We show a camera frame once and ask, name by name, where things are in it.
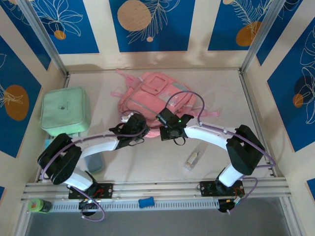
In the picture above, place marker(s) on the pink student backpack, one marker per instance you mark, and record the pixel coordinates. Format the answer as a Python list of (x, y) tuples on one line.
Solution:
[(147, 98)]

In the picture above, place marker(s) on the mint green square zip case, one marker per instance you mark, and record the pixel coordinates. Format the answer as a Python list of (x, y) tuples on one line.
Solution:
[(64, 108)]

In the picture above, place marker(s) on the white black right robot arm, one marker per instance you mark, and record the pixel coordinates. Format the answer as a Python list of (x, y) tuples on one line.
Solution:
[(209, 135)]

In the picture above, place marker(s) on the clear plastic pen tube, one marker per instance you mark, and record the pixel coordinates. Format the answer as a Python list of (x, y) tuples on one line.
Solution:
[(194, 157)]

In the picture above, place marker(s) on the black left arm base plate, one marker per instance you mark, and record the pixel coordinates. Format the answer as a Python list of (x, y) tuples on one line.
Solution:
[(108, 190)]

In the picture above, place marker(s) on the green capped dark bottle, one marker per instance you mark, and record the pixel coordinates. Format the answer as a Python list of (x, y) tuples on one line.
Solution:
[(37, 206)]

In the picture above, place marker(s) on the aluminium frame post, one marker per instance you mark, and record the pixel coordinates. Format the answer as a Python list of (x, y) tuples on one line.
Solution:
[(258, 37), (44, 37)]

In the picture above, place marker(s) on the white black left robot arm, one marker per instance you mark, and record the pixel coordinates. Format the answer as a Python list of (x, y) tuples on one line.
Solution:
[(98, 147)]

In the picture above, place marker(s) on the blue white wipes packet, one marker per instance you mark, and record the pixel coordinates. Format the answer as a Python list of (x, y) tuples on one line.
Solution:
[(48, 143)]

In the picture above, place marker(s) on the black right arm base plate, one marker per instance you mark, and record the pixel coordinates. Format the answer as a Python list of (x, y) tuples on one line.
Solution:
[(206, 189)]

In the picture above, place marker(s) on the blue clip on rail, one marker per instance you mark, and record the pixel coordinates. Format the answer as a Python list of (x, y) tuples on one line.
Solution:
[(146, 202)]

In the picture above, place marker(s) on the aluminium mounting rail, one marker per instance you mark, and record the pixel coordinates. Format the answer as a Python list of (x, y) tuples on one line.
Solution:
[(157, 189)]

